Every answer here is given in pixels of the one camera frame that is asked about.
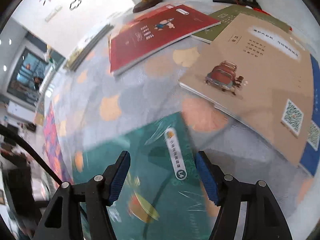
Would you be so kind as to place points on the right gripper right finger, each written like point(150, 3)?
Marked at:
point(264, 217)

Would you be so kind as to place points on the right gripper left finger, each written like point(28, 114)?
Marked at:
point(62, 218)

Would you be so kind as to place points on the teal book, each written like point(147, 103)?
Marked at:
point(161, 197)

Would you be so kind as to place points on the tan car cover book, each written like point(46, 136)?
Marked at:
point(261, 77)

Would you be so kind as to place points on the white rabbit hill book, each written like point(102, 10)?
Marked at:
point(83, 48)

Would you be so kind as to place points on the floral red purple cloth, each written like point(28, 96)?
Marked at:
point(52, 147)

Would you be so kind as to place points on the blue bird back-cover book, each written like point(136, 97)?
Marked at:
point(310, 157)

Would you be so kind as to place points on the grey ginkgo pattern table mat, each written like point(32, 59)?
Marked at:
point(91, 107)

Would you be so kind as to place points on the dark red nursery rhyme book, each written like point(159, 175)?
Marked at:
point(154, 33)

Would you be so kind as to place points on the olive green book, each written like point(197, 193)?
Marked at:
point(236, 16)

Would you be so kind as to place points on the red portrait cover book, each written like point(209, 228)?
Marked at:
point(145, 16)

